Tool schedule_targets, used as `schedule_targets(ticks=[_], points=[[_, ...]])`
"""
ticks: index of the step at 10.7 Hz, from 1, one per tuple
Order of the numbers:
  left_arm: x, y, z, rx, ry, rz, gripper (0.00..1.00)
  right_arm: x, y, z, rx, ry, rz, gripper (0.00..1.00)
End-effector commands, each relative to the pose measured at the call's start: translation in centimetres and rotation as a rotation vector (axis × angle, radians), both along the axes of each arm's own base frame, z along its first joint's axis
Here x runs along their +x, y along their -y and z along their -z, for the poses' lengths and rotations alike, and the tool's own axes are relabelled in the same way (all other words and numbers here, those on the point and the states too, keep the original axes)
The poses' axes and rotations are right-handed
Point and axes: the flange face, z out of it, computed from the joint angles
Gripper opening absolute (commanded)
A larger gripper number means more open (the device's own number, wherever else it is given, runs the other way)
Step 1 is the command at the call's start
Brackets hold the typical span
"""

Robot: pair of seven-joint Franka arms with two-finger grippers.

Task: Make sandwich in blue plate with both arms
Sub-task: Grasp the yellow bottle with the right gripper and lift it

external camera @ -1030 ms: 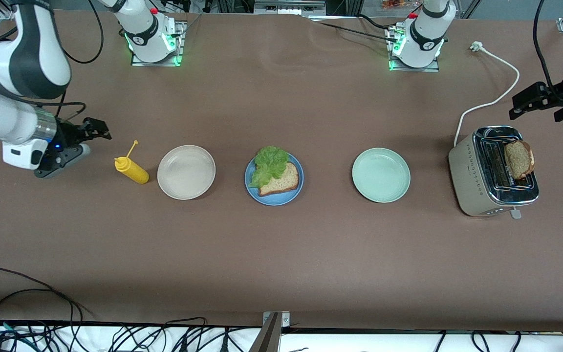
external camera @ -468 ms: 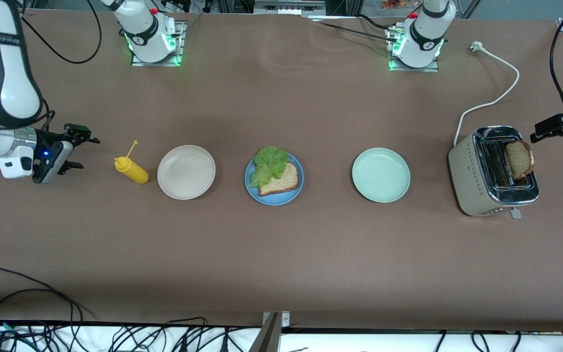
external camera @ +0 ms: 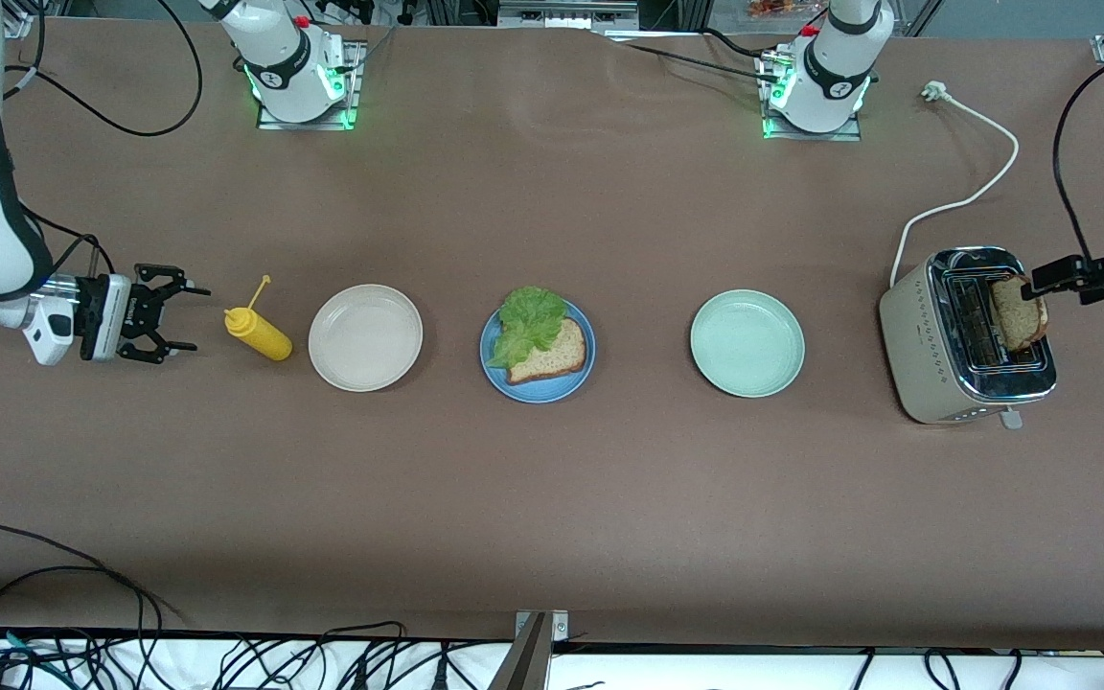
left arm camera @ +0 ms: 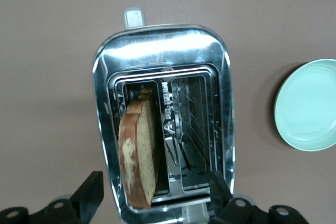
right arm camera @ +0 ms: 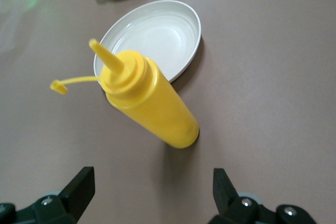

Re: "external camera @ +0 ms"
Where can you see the yellow squeeze bottle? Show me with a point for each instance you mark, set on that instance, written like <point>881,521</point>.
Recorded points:
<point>264,337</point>

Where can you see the pale green round plate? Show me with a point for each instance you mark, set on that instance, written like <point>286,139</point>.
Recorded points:
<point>747,343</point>

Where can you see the metal table edge bracket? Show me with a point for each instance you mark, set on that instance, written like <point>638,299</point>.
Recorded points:
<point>560,623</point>

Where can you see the blue round plate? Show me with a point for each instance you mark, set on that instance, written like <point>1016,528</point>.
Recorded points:
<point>538,395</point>

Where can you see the orange packet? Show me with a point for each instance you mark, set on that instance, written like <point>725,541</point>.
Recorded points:
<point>777,8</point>

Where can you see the grey aluminium bar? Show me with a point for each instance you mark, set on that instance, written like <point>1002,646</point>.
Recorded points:
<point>521,666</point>

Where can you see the grey metal device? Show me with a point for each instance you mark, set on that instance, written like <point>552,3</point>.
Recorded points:
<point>566,11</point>

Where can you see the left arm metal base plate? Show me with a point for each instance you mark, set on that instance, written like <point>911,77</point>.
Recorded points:
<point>849,136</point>

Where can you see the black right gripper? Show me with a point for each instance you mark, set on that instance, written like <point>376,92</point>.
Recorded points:
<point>141,315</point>

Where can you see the brown bread slice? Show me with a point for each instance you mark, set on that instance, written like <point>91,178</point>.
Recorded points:
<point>557,359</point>
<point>1017,321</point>

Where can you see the beige chrome toaster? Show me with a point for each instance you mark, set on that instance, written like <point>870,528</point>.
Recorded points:
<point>916,355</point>

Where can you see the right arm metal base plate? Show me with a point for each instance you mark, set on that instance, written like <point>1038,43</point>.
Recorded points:
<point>356,96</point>

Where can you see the green lettuce leaf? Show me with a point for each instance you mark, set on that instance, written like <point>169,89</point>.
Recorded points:
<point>528,321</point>

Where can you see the beige round plate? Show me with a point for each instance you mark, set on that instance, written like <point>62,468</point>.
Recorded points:
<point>365,337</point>

